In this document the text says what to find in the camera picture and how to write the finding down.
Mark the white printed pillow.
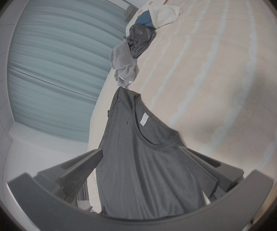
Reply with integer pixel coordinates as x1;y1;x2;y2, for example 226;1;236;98
126;0;175;37

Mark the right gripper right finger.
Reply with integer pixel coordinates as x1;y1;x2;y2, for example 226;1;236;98
178;146;244;199

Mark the grey garment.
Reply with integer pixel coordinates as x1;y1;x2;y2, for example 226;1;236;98
110;41;138;87

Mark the white garment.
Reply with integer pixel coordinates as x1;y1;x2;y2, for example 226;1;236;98
150;4;184;30

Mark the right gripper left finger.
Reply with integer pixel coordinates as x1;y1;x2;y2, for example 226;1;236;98
34;148;104;202

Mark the bed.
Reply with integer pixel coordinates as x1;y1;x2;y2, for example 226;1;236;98
87;0;277;217

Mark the black satin garment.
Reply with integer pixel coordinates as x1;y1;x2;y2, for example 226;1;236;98
126;24;157;59

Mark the grey bedside table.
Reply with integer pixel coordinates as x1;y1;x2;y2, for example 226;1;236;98
124;6;139;21

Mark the blue-green curtain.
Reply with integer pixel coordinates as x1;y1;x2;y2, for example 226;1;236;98
7;68;100;144
7;0;139;98

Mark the black T-shirt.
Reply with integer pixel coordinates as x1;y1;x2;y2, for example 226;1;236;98
96;86;220;221

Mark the dark blue garment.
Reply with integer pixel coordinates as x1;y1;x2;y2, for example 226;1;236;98
135;10;156;29

